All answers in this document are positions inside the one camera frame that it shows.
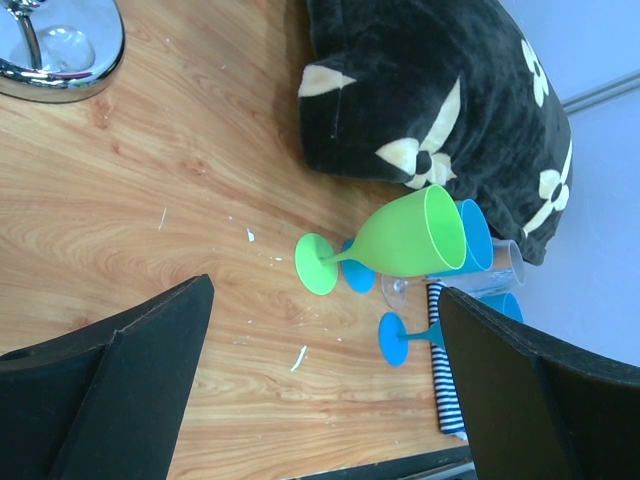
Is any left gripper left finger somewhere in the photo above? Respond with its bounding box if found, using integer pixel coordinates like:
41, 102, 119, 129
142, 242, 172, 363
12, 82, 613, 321
1, 275, 215, 479

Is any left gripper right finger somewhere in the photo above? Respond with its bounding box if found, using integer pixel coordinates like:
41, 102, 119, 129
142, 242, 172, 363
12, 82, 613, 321
439, 288, 639, 479

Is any clear wine glass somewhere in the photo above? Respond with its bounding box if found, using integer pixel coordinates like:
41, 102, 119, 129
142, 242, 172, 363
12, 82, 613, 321
381, 239, 525, 310

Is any dark blue wine glass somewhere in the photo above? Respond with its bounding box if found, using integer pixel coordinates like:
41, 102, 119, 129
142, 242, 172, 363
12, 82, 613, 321
378, 293, 524, 367

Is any green wine glass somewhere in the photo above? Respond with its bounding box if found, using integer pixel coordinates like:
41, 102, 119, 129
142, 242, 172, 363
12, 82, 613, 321
294, 185, 467, 295

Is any light blue wine glass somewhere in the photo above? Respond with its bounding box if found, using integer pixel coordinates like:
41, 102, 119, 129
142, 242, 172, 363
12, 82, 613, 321
342, 199, 494, 293

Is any chrome wine glass rack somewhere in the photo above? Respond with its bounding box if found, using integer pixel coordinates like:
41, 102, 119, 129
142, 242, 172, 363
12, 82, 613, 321
1, 0, 126, 104

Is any blue striped cloth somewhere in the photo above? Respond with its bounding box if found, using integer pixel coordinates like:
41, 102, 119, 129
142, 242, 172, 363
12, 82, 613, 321
427, 283, 468, 441

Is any black floral pillow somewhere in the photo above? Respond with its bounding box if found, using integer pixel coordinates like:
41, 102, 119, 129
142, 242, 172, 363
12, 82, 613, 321
298, 1, 573, 265

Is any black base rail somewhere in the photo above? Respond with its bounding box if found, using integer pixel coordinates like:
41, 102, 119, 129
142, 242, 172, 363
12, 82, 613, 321
301, 446, 472, 480

